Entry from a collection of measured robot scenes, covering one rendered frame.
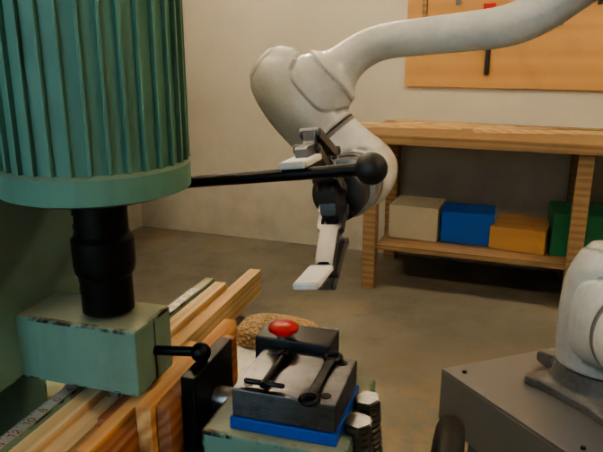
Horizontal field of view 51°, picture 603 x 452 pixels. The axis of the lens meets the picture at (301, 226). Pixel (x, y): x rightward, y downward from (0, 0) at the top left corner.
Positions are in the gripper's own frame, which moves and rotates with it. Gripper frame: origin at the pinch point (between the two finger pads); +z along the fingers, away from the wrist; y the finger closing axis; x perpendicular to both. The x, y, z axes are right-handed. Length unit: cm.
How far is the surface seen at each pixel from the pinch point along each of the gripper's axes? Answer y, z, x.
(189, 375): -9.9, 16.8, -6.9
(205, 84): 16, -327, -167
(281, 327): -7.7, 10.3, 0.3
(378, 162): 6.7, 1.3, 9.4
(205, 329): -15.2, -5.5, -16.9
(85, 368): -9.3, 17.5, -18.0
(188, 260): -88, -271, -168
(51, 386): -25, -5, -44
